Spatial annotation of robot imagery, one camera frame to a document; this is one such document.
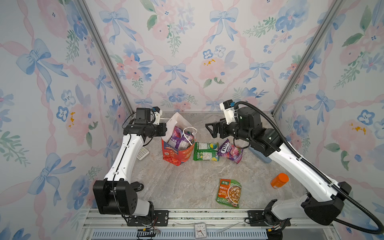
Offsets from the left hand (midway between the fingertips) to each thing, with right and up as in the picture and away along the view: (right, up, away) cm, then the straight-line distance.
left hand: (166, 127), depth 81 cm
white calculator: (-18, -17, +14) cm, 28 cm away
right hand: (+23, +3, -14) cm, 27 cm away
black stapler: (-16, -32, +1) cm, 36 cm away
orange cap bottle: (+59, -28, -4) cm, 66 cm away
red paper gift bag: (+1, -17, +8) cm, 19 cm away
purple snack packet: (+6, -7, +1) cm, 10 cm away
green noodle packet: (+34, -36, +1) cm, 49 cm away
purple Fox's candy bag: (+38, -15, +14) cm, 44 cm away
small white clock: (+18, -48, -12) cm, 52 cm away
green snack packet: (+23, -15, +14) cm, 31 cm away
